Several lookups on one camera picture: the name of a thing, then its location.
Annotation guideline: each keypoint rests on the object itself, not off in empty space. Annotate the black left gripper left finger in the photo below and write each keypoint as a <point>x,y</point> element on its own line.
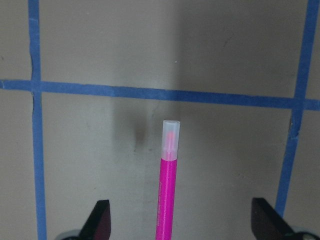
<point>98,224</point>

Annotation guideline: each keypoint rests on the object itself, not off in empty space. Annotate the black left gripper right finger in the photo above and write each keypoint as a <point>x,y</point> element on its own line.
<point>266,223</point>

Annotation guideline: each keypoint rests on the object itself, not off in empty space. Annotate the pink marker pen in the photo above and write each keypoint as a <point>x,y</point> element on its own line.
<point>167,179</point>

